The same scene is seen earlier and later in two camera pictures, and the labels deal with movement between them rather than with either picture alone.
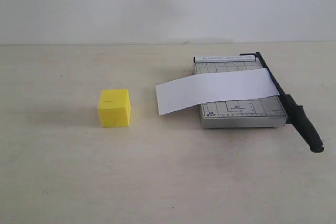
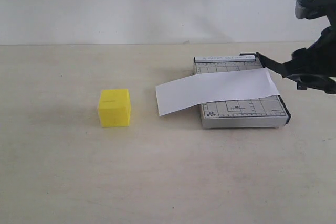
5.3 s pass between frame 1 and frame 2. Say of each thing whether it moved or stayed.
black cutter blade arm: moved
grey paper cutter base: stayed
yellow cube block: stayed
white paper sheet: stayed
